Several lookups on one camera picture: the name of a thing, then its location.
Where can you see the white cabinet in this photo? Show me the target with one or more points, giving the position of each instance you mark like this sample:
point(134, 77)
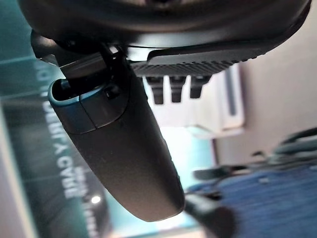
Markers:
point(223, 109)

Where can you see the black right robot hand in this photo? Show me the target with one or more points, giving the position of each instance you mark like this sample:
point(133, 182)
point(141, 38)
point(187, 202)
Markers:
point(123, 153)

